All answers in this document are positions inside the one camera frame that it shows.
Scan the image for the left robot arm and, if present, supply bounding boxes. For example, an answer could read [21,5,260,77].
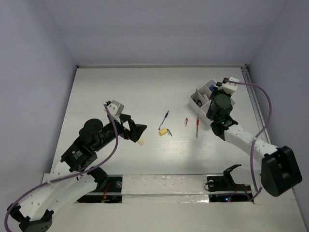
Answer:
[4,114,147,232]

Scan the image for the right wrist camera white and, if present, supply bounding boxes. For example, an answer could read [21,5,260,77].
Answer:
[216,77,239,96]

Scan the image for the white divided organizer tray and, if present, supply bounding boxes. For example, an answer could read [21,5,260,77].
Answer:
[189,79,235,124]

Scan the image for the blue pen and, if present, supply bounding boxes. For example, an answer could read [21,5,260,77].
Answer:
[158,110,169,130]

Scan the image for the silver taped rail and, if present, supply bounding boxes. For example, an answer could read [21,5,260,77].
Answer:
[121,174,209,204]

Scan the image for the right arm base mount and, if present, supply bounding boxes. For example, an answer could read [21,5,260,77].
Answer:
[204,164,253,203]

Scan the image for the yellow binder clip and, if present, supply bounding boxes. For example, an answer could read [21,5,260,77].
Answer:
[159,128,168,136]

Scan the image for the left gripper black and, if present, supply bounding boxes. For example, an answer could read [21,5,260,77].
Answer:
[93,113,146,151]

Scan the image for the black handled scissors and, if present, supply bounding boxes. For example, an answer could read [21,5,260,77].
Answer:
[194,89,202,107]

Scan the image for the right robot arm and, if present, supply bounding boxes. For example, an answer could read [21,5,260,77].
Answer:
[206,78,303,197]

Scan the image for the yellow white glue stick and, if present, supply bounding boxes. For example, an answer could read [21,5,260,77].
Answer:
[137,138,145,146]

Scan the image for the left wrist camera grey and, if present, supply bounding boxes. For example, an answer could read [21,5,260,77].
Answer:
[103,100,124,123]

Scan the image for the red pen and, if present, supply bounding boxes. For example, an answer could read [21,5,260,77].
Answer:
[196,116,199,139]

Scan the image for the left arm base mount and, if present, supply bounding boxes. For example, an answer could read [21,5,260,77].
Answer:
[77,167,123,203]

